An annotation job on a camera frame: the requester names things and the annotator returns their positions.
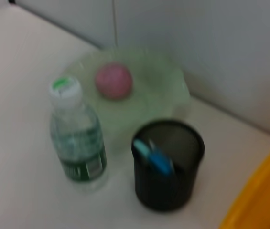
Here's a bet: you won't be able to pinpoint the clear green-label water bottle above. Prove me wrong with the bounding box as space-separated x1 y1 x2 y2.
48 75 108 193

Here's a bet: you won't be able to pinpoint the pink peach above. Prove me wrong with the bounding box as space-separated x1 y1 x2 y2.
94 62 133 101

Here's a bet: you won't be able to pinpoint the black mesh pen holder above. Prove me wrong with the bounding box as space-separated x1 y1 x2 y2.
131 118 205 212

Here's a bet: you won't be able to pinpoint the blue and teal scissors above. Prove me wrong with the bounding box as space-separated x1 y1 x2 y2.
133 139 175 177

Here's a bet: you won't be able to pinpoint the green glass fruit plate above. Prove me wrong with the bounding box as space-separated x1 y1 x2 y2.
63 47 191 146

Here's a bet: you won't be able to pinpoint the yellow plastic bin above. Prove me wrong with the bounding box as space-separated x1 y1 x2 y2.
217 130 270 229

